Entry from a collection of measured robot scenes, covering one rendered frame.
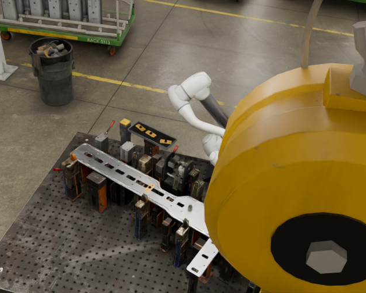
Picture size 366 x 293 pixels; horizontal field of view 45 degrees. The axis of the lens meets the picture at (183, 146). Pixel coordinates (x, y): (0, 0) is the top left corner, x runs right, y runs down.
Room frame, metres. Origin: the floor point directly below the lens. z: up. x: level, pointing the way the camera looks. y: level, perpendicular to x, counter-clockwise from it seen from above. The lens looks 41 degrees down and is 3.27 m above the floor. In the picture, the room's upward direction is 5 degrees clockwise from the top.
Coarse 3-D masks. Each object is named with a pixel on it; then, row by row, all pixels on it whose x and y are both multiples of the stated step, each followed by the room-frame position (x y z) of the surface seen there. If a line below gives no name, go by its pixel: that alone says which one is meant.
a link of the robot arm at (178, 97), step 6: (168, 90) 2.65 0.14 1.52; (174, 90) 2.63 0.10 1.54; (180, 90) 2.61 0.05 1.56; (168, 96) 2.63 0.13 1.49; (174, 96) 2.60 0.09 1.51; (180, 96) 2.58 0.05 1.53; (186, 96) 2.59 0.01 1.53; (174, 102) 2.57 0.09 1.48; (180, 102) 2.56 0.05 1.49; (186, 102) 2.57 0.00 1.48
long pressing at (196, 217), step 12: (84, 144) 2.57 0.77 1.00; (84, 156) 2.43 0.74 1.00; (96, 156) 2.45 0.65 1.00; (108, 156) 2.46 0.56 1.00; (96, 168) 2.32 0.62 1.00; (108, 168) 2.33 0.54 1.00; (120, 168) 2.34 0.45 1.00; (132, 168) 2.35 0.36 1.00; (120, 180) 2.22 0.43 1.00; (144, 180) 2.24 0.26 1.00; (156, 180) 2.25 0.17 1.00; (168, 192) 2.14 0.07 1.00; (156, 204) 2.03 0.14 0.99; (168, 204) 2.03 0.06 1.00; (192, 204) 2.05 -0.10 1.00; (180, 216) 1.93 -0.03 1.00; (192, 216) 1.94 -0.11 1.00; (192, 228) 1.85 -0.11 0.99; (204, 228) 1.85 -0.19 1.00
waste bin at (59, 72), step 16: (32, 48) 4.54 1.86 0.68; (48, 48) 4.50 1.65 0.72; (64, 48) 4.71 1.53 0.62; (32, 64) 4.42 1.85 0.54; (48, 64) 4.30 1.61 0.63; (64, 64) 4.40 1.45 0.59; (48, 80) 4.34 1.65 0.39; (64, 80) 4.41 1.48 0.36; (48, 96) 4.35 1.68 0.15; (64, 96) 4.41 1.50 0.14
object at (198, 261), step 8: (208, 240) 1.76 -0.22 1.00; (208, 248) 1.70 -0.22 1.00; (216, 248) 1.70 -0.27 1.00; (200, 256) 1.63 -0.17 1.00; (208, 256) 1.63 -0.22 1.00; (192, 264) 1.57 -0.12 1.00; (200, 264) 1.57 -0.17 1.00; (208, 264) 1.58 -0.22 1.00; (192, 272) 1.51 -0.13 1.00; (200, 272) 1.52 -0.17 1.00
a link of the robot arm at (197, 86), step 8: (200, 72) 2.71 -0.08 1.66; (192, 80) 2.65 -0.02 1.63; (200, 80) 2.64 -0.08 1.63; (208, 80) 2.66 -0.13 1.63; (184, 88) 2.61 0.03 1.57; (192, 88) 2.61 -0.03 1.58; (200, 88) 2.62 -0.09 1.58; (208, 88) 2.66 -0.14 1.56; (192, 96) 2.60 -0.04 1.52; (200, 96) 2.62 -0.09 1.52; (208, 96) 2.66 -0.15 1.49; (208, 104) 2.66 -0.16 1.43; (216, 104) 2.69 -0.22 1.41; (216, 112) 2.68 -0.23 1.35; (224, 112) 2.73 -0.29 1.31; (216, 120) 2.70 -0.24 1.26; (224, 120) 2.70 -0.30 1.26; (224, 128) 2.71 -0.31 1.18
